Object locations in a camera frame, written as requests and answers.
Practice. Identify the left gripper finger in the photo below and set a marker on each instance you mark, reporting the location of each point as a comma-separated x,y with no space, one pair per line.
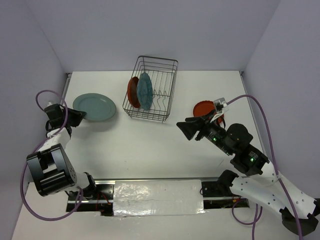
75,114
73,123

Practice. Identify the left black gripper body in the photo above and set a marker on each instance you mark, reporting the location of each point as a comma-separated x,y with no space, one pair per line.
63,109

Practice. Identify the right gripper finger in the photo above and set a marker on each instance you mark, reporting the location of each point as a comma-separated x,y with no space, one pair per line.
193,133
190,125

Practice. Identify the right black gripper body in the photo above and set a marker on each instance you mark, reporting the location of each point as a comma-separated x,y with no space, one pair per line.
213,132

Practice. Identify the small orange scalloped plate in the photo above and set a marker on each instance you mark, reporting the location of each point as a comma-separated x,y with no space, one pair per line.
203,108

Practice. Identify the light green plate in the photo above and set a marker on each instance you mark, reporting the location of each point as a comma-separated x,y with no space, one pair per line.
98,107

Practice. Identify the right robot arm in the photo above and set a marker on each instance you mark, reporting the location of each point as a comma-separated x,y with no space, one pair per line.
260,183

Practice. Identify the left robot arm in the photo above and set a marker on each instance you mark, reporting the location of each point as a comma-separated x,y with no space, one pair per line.
50,167

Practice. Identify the teal embossed plate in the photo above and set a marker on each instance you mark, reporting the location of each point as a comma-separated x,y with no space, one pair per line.
144,91

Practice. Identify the silver foil cover panel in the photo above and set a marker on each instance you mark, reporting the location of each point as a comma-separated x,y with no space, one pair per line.
157,198

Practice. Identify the red plate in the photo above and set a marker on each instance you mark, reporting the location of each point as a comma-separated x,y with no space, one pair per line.
132,92

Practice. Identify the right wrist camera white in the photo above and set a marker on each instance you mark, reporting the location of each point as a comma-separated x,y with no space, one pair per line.
220,108

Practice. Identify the black mounting rail base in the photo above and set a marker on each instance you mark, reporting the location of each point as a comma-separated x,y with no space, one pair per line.
213,197

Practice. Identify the wire dish rack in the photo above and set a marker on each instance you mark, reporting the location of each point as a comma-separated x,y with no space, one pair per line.
163,75

